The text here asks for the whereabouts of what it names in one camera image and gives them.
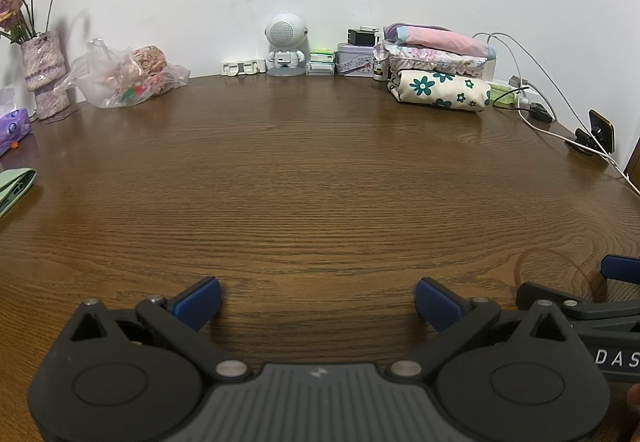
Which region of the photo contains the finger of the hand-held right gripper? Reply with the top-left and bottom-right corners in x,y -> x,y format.
600,255 -> 640,284
516,282 -> 640,322

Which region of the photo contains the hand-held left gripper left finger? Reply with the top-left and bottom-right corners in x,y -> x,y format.
67,277 -> 251,382

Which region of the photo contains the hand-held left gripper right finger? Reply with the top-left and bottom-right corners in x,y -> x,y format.
385,277 -> 576,383

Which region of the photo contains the cream teal-flower garment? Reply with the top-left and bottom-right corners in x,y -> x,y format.
387,70 -> 493,113

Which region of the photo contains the purple floral garment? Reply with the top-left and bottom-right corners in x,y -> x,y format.
374,41 -> 488,79

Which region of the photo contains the brown wooden cabinet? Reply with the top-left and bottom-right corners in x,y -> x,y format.
625,155 -> 640,195

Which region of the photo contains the white power strip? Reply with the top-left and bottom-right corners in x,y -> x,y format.
509,76 -> 546,111

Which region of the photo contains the green packet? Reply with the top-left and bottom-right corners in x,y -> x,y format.
487,80 -> 521,106

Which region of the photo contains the white plastic clip holder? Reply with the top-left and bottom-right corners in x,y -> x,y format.
220,58 -> 266,77

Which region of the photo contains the plastic bag of snacks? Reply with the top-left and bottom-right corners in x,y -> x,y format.
52,38 -> 192,110

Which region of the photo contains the purple packet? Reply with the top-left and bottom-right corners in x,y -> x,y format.
0,108 -> 33,157

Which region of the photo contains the patterned tin box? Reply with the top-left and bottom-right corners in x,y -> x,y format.
335,43 -> 377,76

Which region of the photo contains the pink folded garment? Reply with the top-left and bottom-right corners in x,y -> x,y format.
383,22 -> 498,59

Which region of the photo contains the black charger box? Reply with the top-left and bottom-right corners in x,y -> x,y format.
348,25 -> 379,47

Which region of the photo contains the white robot speaker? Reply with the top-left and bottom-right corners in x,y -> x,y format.
263,13 -> 308,77

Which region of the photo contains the white cable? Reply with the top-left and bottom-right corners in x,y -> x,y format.
517,106 -> 640,197

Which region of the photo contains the black phone mount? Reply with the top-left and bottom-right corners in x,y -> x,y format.
565,109 -> 616,158

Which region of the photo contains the grey cable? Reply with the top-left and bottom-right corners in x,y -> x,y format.
472,32 -> 617,158

